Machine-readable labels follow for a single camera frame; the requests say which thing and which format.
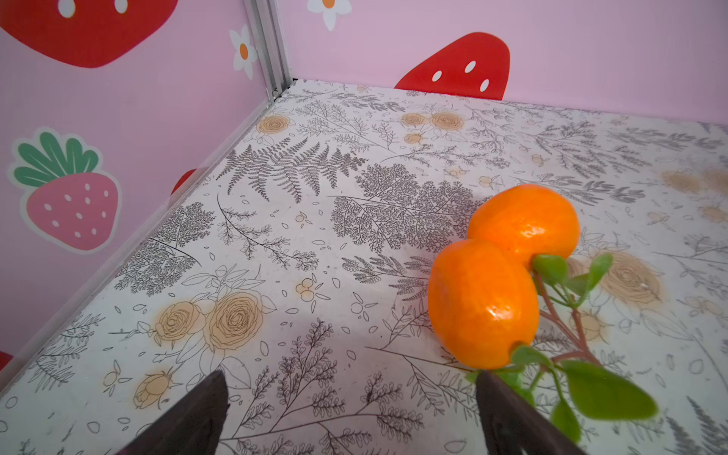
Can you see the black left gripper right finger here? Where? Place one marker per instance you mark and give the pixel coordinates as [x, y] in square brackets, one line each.
[512, 426]

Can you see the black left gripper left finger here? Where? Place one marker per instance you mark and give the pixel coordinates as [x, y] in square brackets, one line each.
[193, 426]

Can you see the orange tangerine pair with leaves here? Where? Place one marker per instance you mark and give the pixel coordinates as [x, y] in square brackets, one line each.
[488, 293]

